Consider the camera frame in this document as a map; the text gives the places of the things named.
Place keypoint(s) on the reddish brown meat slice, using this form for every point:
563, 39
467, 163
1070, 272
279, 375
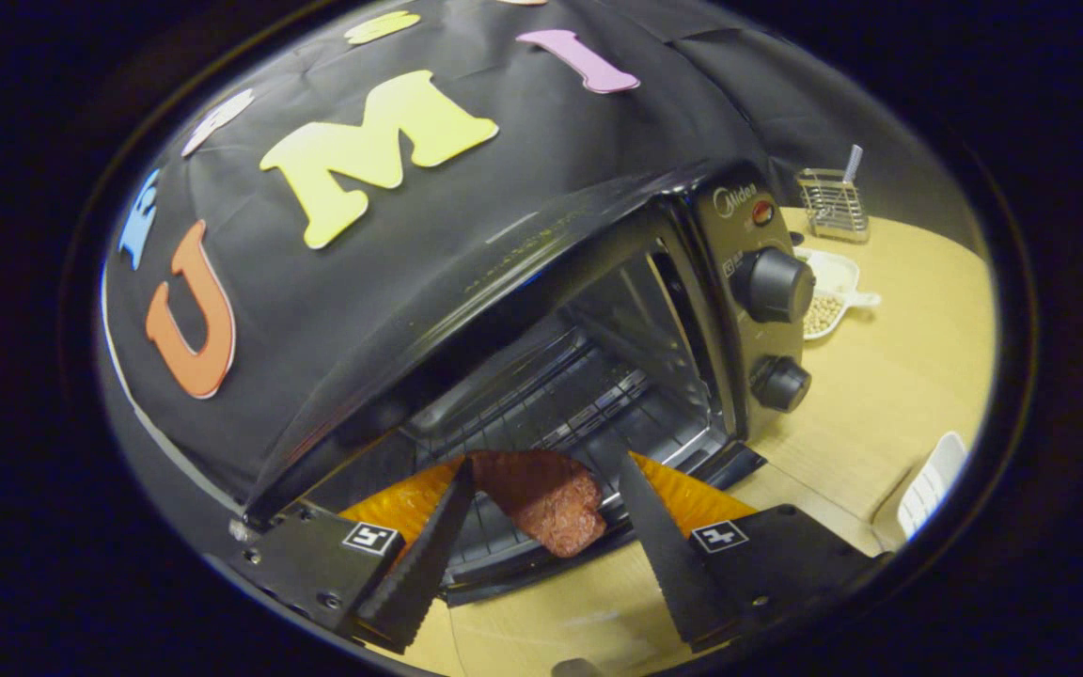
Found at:
551, 508

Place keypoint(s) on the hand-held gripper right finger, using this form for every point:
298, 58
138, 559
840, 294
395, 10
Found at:
659, 541

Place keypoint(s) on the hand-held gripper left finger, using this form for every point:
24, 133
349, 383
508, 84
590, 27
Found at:
429, 545

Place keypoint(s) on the black toaster oven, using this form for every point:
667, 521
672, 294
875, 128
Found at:
504, 263

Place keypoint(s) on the white ribbed plastic tray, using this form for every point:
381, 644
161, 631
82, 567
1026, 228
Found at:
932, 484

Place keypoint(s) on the white divided dish with grains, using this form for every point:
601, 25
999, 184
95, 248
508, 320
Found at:
828, 310

